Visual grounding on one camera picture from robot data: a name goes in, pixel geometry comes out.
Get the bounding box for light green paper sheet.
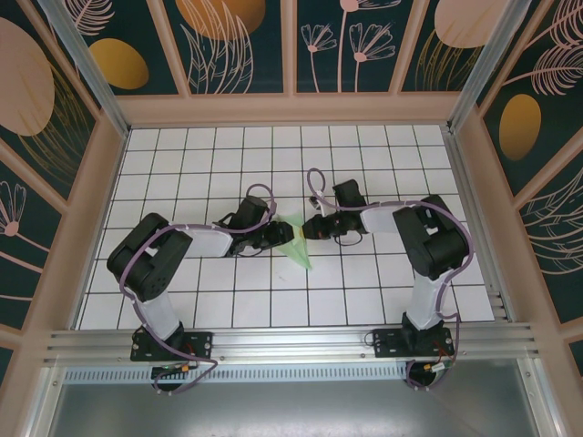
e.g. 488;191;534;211
272;211;315;273

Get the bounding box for grey metal shelf plate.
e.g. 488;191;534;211
47;381;541;437

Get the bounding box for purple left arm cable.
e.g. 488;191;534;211
118;183;278;397

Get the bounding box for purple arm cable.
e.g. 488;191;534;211
118;183;278;397
305;168;475;393

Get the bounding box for long aluminium mounting rail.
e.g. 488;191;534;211
45;321;541;365

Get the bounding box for dark wall panel pink flowers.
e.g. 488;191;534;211
295;0;398;96

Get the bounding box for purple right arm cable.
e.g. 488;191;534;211
305;168;475;393

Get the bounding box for aluminium side rail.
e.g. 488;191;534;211
442;126;516;325

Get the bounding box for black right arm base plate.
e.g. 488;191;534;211
373;326;455;360

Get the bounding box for perforated metal cable tray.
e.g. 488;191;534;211
63;361;541;384

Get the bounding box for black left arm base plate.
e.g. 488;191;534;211
130;330;214;363

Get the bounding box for dark wall panel orange oval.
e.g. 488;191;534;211
477;0;583;197
63;0;183;97

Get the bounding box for aluminium corner post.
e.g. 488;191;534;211
448;0;532;133
38;0;131;137

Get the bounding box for dark wall panel orange circle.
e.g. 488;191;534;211
161;0;287;97

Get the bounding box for dark wall panel pink circle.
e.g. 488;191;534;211
399;0;500;95
0;0;99;201

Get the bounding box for dark wall panel pink feather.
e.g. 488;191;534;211
517;168;583;320

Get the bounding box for dark wall panel single flower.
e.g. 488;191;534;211
0;152;65;329

